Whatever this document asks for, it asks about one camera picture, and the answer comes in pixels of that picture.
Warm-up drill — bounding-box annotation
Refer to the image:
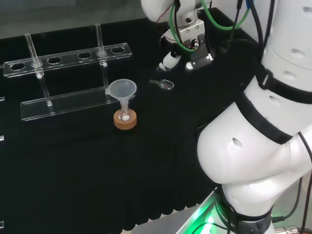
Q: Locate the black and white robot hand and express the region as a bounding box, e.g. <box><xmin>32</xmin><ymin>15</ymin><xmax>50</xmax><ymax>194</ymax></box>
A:
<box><xmin>158</xmin><ymin>19</ymin><xmax>215</xmax><ymax>73</ymax></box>

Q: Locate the translucent plastic funnel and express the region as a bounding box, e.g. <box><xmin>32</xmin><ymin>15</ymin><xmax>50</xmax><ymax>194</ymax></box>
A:
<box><xmin>108</xmin><ymin>78</ymin><xmax>137</xmax><ymax>117</ymax></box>

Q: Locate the clear round-bottom glass flask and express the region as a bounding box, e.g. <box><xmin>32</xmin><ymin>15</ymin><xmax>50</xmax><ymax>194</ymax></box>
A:
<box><xmin>117</xmin><ymin>101</ymin><xmax>134</xmax><ymax>123</ymax></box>

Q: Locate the clear acrylic funnel stand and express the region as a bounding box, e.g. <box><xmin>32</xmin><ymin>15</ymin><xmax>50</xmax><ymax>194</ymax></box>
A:
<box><xmin>2</xmin><ymin>23</ymin><xmax>134</xmax><ymax>122</ymax></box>

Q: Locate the black bench cloth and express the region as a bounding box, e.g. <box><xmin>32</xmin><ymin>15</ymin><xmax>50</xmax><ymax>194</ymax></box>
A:
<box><xmin>0</xmin><ymin>7</ymin><xmax>260</xmax><ymax>232</ymax></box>

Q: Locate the green cable with blue connector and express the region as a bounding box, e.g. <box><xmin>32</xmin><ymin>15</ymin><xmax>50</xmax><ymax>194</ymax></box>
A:
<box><xmin>200</xmin><ymin>0</ymin><xmax>251</xmax><ymax>32</ymax></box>

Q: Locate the thick black cable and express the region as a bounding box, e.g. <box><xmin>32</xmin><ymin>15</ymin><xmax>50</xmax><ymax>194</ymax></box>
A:
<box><xmin>249</xmin><ymin>0</ymin><xmax>268</xmax><ymax>54</ymax></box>

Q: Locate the brown cork ring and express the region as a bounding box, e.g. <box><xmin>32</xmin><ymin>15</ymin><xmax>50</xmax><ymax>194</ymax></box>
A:
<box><xmin>113</xmin><ymin>110</ymin><xmax>138</xmax><ymax>131</ymax></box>

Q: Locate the thin black cable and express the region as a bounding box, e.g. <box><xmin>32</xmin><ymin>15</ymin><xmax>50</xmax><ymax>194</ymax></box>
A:
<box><xmin>271</xmin><ymin>131</ymin><xmax>312</xmax><ymax>224</ymax></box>

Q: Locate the silver cable connector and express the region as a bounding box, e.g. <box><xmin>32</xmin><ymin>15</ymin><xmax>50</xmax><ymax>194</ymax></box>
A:
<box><xmin>274</xmin><ymin>225</ymin><xmax>312</xmax><ymax>234</ymax></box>

